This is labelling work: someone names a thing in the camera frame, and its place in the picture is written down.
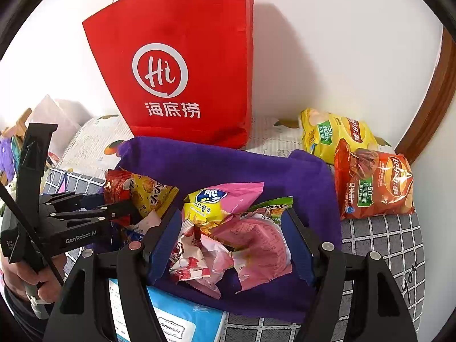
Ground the red gold snack packet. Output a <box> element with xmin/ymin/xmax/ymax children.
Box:
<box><xmin>103</xmin><ymin>170</ymin><xmax>142</xmax><ymax>227</ymax></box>

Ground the red white snack packet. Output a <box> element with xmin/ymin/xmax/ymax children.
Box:
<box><xmin>125</xmin><ymin>211</ymin><xmax>162</xmax><ymax>243</ymax></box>

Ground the pink peach snack packet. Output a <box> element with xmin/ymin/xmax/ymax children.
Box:
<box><xmin>169</xmin><ymin>220</ymin><xmax>234</xmax><ymax>300</ymax></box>

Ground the pink panda snack packet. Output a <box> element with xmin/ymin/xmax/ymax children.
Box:
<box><xmin>210</xmin><ymin>212</ymin><xmax>292</xmax><ymax>291</ymax></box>

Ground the green snack packet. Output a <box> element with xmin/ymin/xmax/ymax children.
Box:
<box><xmin>247</xmin><ymin>196</ymin><xmax>294</xmax><ymax>225</ymax></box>

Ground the pink yellow snack packet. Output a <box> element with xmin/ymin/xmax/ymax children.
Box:
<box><xmin>182</xmin><ymin>182</ymin><xmax>264</xmax><ymax>234</ymax></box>

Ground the left hand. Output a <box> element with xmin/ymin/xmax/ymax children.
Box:
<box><xmin>1</xmin><ymin>254</ymin><xmax>61</xmax><ymax>304</ymax></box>

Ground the grey checked mat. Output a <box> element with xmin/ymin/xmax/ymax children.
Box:
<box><xmin>40</xmin><ymin>168</ymin><xmax>427</xmax><ymax>342</ymax></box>

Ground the blue tissue pack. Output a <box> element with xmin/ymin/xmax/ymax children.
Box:
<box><xmin>108</xmin><ymin>279</ymin><xmax>226</xmax><ymax>342</ymax></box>

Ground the white paper bag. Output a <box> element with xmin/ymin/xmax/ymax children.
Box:
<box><xmin>28</xmin><ymin>95</ymin><xmax>93</xmax><ymax>158</ymax></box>

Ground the purple towel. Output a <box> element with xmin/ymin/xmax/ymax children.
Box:
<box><xmin>117</xmin><ymin>137</ymin><xmax>342</xmax><ymax>323</ymax></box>

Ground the red potato chips bag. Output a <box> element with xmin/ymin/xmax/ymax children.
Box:
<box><xmin>334</xmin><ymin>139</ymin><xmax>415</xmax><ymax>220</ymax></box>

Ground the yellow potato chips bag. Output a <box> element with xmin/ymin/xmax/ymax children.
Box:
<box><xmin>298</xmin><ymin>108</ymin><xmax>378</xmax><ymax>164</ymax></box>

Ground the red paper shopping bag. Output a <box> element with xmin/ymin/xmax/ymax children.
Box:
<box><xmin>83</xmin><ymin>0</ymin><xmax>254</xmax><ymax>149</ymax></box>

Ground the brown wooden door frame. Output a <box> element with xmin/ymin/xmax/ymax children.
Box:
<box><xmin>395</xmin><ymin>28</ymin><xmax>456</xmax><ymax>163</ymax></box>

